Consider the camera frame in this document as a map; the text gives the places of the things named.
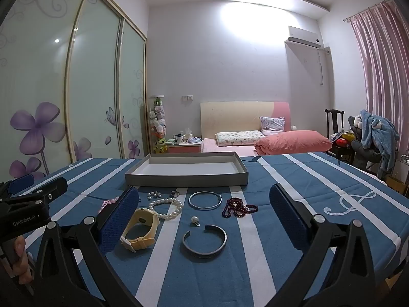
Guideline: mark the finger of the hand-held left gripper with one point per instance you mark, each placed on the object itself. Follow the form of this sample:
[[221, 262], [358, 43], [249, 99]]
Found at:
[[51, 187], [20, 184]]

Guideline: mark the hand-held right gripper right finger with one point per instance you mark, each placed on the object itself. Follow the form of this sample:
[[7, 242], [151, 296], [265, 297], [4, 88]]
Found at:
[[287, 219]]

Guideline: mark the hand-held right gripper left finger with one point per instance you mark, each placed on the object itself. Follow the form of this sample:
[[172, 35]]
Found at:
[[119, 222]]

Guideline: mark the cream wrist watch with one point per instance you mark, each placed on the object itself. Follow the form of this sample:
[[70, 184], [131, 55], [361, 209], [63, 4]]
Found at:
[[145, 217]]

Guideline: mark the single pearl pendant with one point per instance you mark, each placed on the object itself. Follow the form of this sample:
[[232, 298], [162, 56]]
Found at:
[[194, 220]]

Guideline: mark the thin silver bangle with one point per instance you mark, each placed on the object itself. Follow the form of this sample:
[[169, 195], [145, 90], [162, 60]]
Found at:
[[204, 209]]

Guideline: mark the grey cardboard tray box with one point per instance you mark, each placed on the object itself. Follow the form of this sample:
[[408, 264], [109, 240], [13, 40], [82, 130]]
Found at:
[[185, 166]]

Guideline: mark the person's left hand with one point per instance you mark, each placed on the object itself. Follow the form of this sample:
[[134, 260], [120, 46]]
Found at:
[[21, 257]]

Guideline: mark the small pearl cluster earrings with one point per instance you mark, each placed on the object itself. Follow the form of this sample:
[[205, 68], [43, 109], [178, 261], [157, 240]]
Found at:
[[154, 195]]

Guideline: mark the folded pink quilt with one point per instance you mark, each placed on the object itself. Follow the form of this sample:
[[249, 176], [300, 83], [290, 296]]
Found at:
[[294, 142]]

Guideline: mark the white printed pillow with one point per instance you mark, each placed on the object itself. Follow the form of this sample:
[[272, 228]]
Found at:
[[239, 137]]

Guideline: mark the purple floral pillow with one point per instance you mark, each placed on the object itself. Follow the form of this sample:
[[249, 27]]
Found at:
[[272, 124]]

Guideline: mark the blue white striped tablecloth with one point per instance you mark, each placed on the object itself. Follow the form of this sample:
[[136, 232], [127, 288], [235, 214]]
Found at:
[[198, 278]]

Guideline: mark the red yellow toy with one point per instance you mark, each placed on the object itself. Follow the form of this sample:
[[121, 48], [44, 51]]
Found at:
[[344, 140]]

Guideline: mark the pink nightstand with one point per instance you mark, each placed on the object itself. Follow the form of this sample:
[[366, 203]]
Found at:
[[185, 148]]

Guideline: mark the dark wooden chair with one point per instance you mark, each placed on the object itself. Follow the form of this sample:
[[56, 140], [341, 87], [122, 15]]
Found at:
[[334, 121]]

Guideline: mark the stack of plush toys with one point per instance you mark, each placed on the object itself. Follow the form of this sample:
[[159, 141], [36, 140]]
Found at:
[[159, 121]]

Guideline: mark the flower print sliding wardrobe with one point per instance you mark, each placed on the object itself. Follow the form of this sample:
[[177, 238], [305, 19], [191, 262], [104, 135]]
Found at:
[[92, 86]]

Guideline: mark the tissue box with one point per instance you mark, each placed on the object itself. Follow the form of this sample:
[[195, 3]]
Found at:
[[188, 135]]

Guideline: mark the bed with cream pink headboard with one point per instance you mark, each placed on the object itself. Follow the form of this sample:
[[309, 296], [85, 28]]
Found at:
[[236, 115]]

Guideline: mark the blue fleece garment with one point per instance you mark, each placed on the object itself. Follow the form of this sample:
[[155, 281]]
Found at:
[[378, 134]]

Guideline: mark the white pipe cover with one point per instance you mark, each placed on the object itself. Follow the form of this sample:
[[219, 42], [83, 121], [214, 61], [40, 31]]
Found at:
[[325, 54]]

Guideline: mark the pink curtain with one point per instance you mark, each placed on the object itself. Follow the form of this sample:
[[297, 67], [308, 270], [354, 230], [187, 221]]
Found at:
[[380, 70]]

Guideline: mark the white air conditioner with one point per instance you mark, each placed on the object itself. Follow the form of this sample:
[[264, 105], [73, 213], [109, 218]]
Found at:
[[303, 36]]

